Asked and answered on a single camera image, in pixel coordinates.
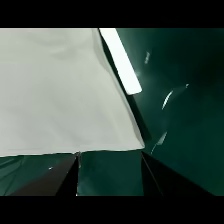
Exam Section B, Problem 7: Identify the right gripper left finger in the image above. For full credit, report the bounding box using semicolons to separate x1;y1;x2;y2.
8;152;80;197

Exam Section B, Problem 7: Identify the white garment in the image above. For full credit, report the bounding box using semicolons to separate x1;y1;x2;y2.
0;27;146;158

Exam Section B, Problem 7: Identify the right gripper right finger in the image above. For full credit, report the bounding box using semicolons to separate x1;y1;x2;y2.
140;151;214;197

